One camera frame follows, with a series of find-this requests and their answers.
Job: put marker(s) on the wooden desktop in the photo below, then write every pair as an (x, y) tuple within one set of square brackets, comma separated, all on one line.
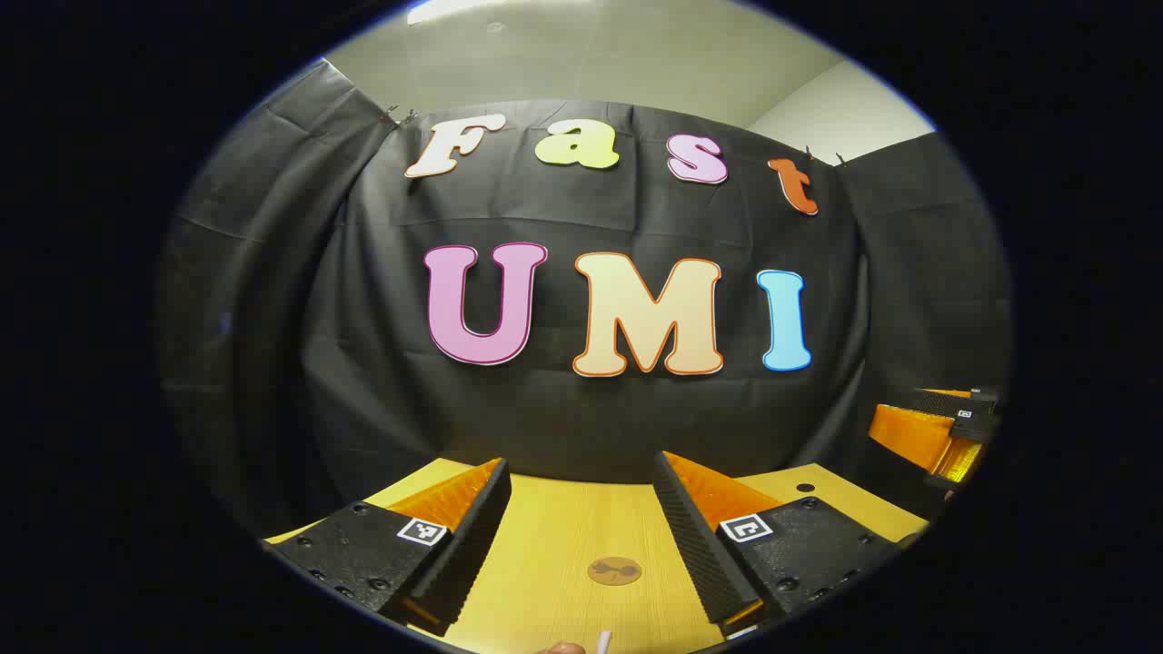
[(563, 527)]

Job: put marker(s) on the round cork coaster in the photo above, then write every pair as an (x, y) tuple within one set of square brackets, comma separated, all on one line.
[(614, 571)]

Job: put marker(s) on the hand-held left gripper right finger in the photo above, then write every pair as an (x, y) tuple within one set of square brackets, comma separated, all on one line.
[(695, 545)]

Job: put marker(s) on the white toothbrush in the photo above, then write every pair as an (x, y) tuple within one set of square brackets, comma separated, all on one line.
[(603, 642)]

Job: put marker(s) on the black backdrop cloth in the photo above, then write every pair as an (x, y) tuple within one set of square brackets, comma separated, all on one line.
[(545, 418)]

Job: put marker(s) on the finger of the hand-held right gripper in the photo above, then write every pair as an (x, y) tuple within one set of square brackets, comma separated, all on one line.
[(959, 463), (909, 436)]

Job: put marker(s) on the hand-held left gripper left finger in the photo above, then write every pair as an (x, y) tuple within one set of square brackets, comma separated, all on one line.
[(472, 536)]

